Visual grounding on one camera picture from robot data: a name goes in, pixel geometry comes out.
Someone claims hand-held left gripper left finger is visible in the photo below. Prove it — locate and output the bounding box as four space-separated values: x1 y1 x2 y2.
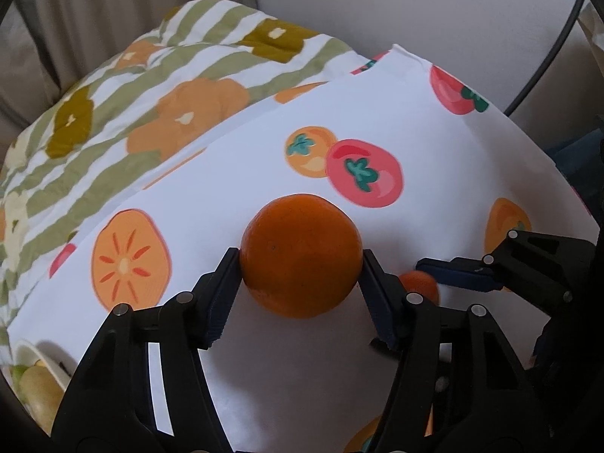
51 247 242 453

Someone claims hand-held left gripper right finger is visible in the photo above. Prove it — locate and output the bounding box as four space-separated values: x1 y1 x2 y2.
357 249 553 453

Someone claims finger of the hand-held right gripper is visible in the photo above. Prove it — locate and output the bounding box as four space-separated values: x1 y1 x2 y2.
416 229 598 322

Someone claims small reddish orange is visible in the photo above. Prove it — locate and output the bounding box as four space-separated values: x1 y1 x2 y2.
399 271 441 307

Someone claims medium round orange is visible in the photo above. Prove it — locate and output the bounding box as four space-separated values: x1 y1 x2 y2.
240 193 365 319

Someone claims cream plate with duck print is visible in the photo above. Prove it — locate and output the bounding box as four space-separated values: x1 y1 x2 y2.
12 341 77 388

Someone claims white persimmon print cloth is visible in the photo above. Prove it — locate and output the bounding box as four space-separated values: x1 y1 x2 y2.
0 45 595 453

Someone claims dark clothing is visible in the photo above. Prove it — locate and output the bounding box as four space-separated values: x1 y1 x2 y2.
547 134 604 230

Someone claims yellow-red apple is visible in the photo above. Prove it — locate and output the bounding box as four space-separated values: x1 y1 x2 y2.
19 365 65 431

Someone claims green striped floral blanket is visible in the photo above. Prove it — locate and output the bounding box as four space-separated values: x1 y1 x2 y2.
0 0 370 354

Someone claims beige curtain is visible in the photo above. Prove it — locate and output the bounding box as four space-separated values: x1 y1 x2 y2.
0 0 261 121

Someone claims black cable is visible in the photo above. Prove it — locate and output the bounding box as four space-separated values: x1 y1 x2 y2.
502 0 588 116

